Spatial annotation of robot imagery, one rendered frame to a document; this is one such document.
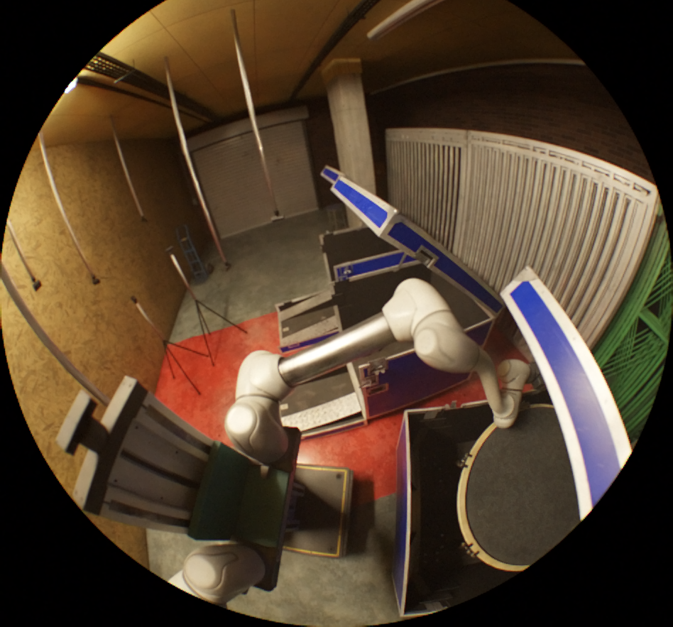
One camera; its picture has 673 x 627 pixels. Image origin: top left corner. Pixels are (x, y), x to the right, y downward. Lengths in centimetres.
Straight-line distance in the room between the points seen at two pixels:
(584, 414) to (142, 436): 94
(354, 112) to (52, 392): 461
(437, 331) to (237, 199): 657
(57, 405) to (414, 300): 264
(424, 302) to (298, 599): 226
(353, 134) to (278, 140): 335
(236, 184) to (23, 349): 596
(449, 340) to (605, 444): 43
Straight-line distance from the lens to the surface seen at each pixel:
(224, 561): 75
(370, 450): 216
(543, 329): 63
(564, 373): 58
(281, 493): 91
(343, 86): 372
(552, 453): 140
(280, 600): 239
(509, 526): 125
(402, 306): 67
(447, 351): 57
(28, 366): 249
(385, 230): 89
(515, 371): 107
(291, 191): 685
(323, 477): 183
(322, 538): 182
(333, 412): 217
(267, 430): 73
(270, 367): 79
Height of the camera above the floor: 209
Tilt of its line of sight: 37 degrees down
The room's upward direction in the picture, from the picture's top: 11 degrees counter-clockwise
